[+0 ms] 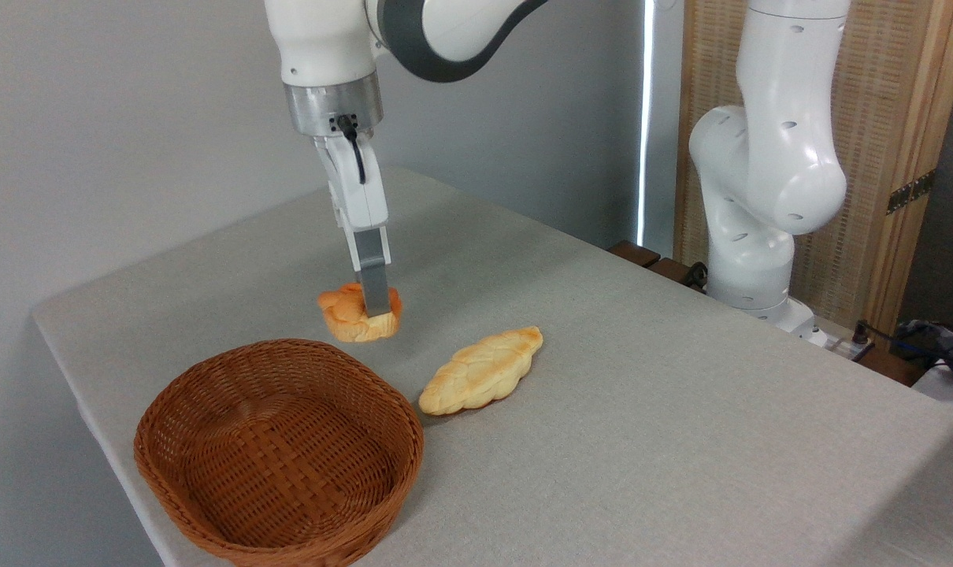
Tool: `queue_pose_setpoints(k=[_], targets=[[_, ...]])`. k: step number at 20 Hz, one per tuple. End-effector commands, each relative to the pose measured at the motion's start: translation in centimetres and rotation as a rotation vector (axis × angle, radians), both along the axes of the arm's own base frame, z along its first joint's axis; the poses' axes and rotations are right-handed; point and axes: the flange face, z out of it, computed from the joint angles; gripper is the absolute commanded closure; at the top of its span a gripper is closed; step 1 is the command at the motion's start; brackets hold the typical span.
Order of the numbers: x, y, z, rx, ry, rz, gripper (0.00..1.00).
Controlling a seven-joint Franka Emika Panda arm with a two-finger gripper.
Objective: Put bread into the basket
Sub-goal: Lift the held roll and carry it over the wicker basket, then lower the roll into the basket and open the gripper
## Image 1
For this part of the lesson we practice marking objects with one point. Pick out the pale braided bread loaf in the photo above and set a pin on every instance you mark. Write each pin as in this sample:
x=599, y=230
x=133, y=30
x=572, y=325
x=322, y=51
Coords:
x=480, y=372

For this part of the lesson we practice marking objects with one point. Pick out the orange round bread roll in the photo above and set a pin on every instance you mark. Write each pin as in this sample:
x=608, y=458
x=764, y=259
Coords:
x=346, y=319

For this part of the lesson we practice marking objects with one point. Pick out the dark metal screen hinge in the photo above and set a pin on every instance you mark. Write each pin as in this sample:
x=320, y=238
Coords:
x=910, y=191

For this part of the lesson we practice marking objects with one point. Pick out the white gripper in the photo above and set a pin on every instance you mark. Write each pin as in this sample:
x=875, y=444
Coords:
x=360, y=193

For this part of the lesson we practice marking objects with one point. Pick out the dark wooden block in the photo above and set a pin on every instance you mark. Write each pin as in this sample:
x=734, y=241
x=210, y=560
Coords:
x=634, y=253
x=669, y=270

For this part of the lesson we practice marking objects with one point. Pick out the wooden woven folding screen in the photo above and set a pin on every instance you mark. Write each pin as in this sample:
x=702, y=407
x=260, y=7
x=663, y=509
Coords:
x=894, y=94

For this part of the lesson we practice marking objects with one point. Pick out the brown wicker basket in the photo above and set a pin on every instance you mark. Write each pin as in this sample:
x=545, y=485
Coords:
x=279, y=457

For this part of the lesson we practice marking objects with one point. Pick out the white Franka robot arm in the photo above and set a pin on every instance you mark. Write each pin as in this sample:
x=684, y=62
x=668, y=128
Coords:
x=768, y=157

